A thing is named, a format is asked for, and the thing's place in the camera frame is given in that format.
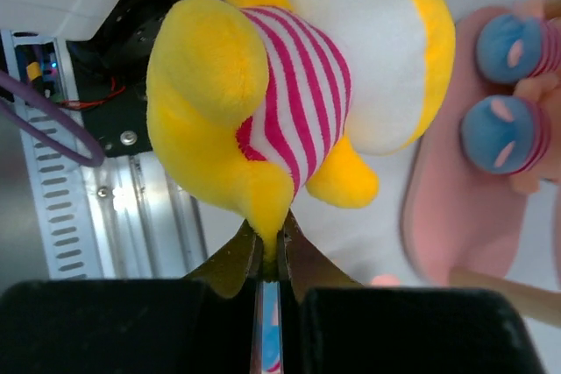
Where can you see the blue-shorts plush on bottom shelf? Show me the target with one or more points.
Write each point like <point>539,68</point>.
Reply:
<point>520,44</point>

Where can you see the aluminium frame rail front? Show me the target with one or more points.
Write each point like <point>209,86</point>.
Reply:
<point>145,225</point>

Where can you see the peach-faced plush, blue shorts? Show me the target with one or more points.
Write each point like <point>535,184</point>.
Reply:
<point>270,326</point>

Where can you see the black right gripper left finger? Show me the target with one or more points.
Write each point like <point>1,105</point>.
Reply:
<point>204,322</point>

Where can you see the perforated cable tray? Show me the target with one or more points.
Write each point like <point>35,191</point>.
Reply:
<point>61,200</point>

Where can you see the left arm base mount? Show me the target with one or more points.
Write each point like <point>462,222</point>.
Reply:
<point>110,75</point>

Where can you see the blue-shorts plush on shelf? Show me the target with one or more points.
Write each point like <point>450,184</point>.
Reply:
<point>517,135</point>
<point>520,44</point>

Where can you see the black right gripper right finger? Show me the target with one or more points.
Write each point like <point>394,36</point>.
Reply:
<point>330,323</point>

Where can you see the pink three-tier shelf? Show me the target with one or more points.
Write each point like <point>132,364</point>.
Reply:
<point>460,226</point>

